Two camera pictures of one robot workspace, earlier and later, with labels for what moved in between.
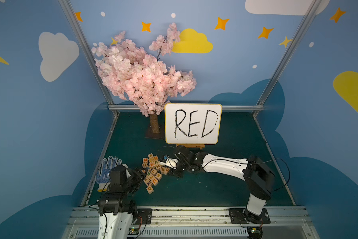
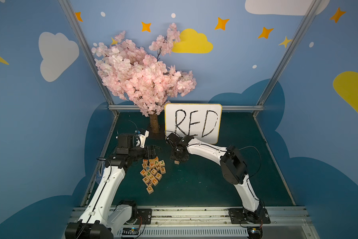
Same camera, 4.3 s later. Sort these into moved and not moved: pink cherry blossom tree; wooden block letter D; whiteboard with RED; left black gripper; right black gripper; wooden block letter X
Moved: left black gripper; right black gripper
Not moved: wooden block letter X; pink cherry blossom tree; wooden block letter D; whiteboard with RED
